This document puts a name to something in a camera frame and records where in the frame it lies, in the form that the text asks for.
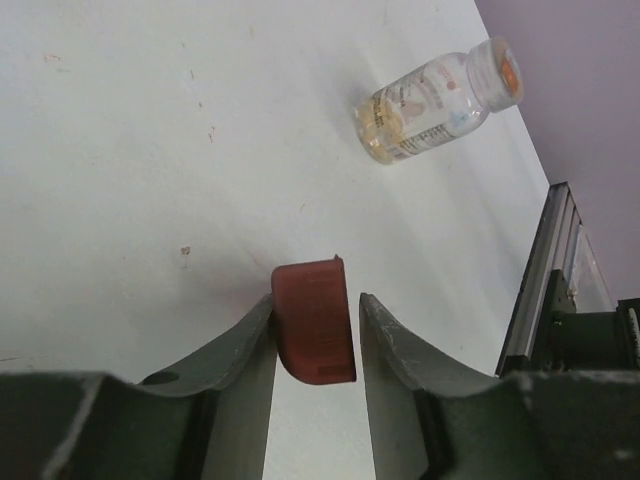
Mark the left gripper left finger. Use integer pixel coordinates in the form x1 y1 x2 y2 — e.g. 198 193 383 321
1 296 276 479

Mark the clear pill bottle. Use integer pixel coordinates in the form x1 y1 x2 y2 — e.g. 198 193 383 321
355 52 494 164

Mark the right aluminium frame post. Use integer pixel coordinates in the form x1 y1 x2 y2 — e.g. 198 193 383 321
495 182 615 377

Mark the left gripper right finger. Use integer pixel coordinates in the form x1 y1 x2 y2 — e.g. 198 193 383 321
359 293 639 479

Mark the red pill organizer box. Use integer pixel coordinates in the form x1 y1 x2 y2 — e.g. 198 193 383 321
271 256 357 386

